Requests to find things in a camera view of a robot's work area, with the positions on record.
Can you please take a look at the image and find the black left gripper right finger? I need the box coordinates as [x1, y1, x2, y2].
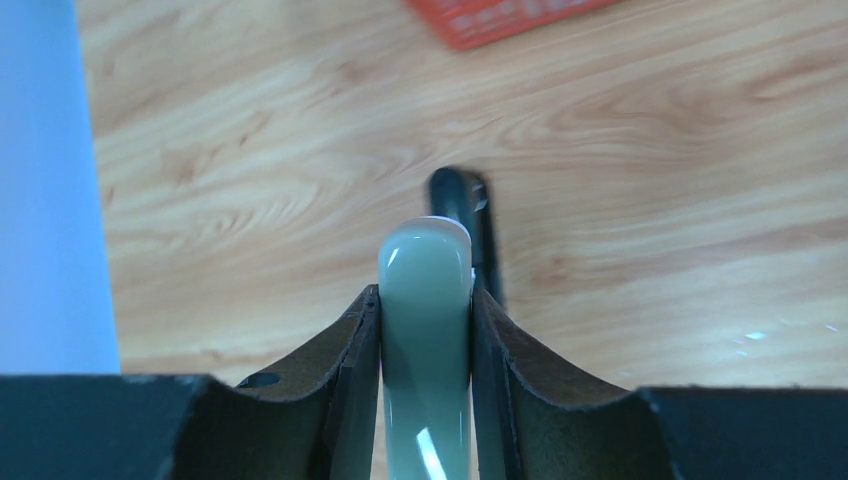
[471, 289, 847, 479]

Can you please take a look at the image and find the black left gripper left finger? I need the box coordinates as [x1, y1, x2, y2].
[1, 285, 380, 479]

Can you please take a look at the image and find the grey-green white stapler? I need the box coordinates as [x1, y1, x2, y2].
[377, 216, 474, 479]

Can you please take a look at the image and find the black stapler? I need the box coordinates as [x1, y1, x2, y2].
[427, 166, 505, 307]

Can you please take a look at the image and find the red plastic shopping basket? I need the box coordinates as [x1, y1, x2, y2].
[406, 0, 618, 51]

